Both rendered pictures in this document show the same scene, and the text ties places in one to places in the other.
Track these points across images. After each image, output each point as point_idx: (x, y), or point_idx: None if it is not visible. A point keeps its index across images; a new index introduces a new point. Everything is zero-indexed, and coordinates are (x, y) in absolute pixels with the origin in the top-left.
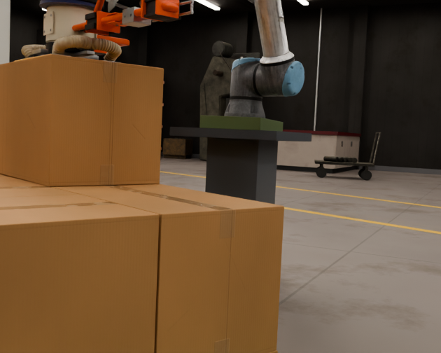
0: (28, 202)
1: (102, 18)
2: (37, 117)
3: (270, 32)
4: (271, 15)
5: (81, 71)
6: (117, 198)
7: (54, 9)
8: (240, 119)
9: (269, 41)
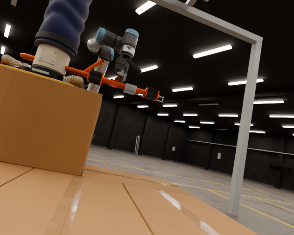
0: (158, 199)
1: (104, 78)
2: (70, 126)
3: (95, 92)
4: (99, 86)
5: (100, 105)
6: (143, 184)
7: (58, 50)
8: None
9: None
